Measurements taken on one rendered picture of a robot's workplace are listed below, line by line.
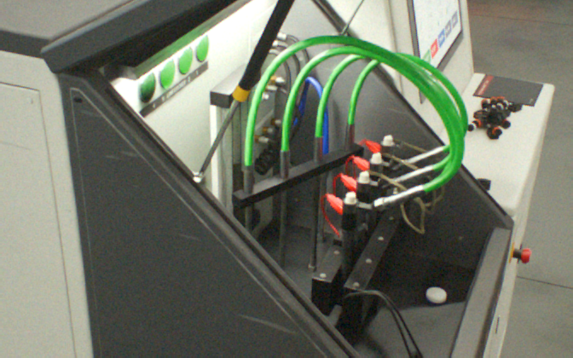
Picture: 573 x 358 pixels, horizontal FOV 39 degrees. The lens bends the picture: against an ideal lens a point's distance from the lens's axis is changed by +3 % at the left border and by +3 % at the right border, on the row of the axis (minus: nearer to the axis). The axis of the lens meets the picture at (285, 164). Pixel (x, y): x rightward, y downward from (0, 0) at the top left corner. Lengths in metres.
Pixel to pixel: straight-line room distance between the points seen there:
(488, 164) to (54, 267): 1.03
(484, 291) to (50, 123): 0.84
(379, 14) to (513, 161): 0.52
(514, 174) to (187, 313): 0.93
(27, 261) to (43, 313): 0.10
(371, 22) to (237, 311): 0.73
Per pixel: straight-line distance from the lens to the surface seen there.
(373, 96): 1.67
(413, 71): 1.27
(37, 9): 1.21
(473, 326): 1.47
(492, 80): 2.35
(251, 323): 1.17
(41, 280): 1.35
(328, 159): 1.61
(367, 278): 1.49
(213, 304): 1.18
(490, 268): 1.61
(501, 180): 1.85
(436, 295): 1.69
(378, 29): 1.66
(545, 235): 3.52
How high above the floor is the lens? 1.88
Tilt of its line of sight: 29 degrees down
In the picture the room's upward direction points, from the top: 1 degrees clockwise
